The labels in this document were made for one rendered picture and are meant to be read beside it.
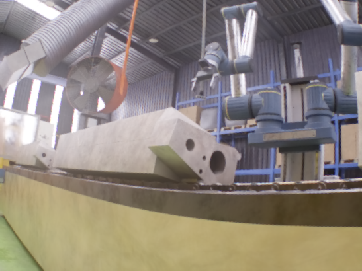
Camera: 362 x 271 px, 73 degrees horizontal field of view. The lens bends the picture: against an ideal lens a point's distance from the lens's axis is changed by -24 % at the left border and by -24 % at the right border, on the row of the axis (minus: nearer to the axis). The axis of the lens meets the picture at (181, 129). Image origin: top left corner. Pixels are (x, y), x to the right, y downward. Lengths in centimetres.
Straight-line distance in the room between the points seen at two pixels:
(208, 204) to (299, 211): 24
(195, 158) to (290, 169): 173
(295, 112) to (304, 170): 51
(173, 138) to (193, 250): 30
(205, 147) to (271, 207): 35
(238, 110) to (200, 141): 154
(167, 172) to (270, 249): 44
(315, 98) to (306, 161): 59
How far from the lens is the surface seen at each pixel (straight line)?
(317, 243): 57
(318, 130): 208
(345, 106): 223
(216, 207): 70
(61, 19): 724
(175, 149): 80
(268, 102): 231
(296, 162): 253
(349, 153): 979
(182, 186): 88
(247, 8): 260
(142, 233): 91
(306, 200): 58
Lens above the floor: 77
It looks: 11 degrees up
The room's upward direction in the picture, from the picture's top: 4 degrees clockwise
